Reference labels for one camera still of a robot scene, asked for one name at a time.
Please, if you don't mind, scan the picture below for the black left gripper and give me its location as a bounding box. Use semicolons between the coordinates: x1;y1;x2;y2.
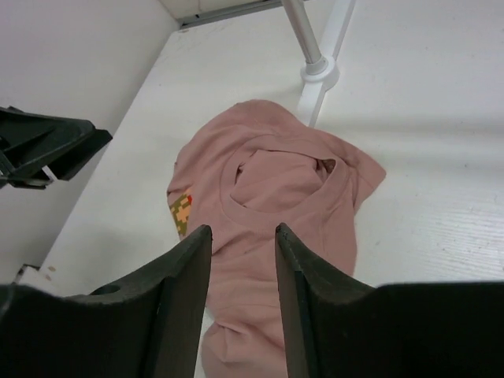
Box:
1;106;113;189

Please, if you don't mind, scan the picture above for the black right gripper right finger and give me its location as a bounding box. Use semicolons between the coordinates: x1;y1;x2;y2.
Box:
275;224;503;377

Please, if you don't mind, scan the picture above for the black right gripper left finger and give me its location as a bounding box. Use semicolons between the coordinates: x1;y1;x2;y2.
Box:
1;225;212;377

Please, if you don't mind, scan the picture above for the pink printed t shirt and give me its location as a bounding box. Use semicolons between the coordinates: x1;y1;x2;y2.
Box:
167;100;386;377

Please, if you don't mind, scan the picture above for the white clothes rack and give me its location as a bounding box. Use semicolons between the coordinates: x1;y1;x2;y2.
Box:
282;0;355;128

